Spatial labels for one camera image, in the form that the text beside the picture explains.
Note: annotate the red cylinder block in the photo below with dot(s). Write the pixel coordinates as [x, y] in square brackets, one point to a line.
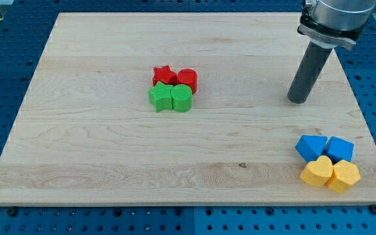
[188, 77]

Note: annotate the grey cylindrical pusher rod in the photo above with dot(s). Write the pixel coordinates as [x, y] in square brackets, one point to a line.
[310, 67]

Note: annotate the yellow heart block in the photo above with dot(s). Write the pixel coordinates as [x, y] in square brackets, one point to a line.
[317, 173]

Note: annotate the blue cube block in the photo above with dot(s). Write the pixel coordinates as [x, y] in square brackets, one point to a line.
[338, 149]

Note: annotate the yellow hexagon block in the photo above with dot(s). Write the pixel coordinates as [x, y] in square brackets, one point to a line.
[345, 174]

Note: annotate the green cylinder block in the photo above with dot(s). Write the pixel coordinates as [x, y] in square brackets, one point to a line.
[181, 98]

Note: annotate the red star block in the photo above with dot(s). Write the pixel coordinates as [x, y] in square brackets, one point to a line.
[165, 75]

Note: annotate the blue triangle block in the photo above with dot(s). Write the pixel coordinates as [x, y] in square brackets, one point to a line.
[310, 147]

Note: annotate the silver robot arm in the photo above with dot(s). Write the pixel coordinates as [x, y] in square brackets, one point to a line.
[328, 24]

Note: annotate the green star block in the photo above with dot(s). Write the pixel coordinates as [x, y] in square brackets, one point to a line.
[160, 96]

